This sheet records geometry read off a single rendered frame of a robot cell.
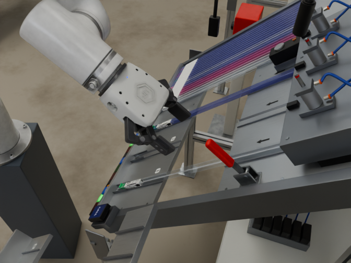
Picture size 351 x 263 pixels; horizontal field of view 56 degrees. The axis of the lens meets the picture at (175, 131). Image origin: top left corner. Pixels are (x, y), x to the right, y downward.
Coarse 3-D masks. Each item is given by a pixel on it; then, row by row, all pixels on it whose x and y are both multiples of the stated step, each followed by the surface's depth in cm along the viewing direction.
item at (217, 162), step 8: (272, 144) 58; (240, 152) 62; (248, 152) 61; (256, 152) 59; (264, 152) 58; (272, 152) 58; (216, 160) 66; (240, 160) 62; (184, 168) 72; (192, 168) 70; (200, 168) 68; (208, 168) 67; (152, 176) 79; (160, 176) 76; (168, 176) 75; (176, 176) 73; (144, 184) 81
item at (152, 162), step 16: (176, 128) 92; (176, 144) 85; (144, 160) 91; (160, 160) 85; (128, 176) 91; (144, 176) 84; (112, 192) 88; (128, 192) 84; (144, 192) 78; (160, 192) 75
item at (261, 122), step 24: (264, 72) 81; (264, 96) 73; (288, 96) 67; (240, 120) 72; (264, 120) 67; (240, 144) 66; (264, 144) 61; (264, 168) 57; (288, 168) 53; (312, 168) 49; (336, 168) 47
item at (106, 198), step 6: (180, 66) 124; (174, 72) 123; (174, 78) 120; (132, 150) 97; (138, 150) 99; (126, 156) 96; (132, 156) 97; (126, 162) 94; (120, 168) 93; (126, 168) 94; (120, 174) 92; (114, 180) 90; (120, 180) 91; (108, 186) 89; (114, 186) 89; (108, 192) 88; (102, 198) 86; (108, 198) 87; (102, 204) 85
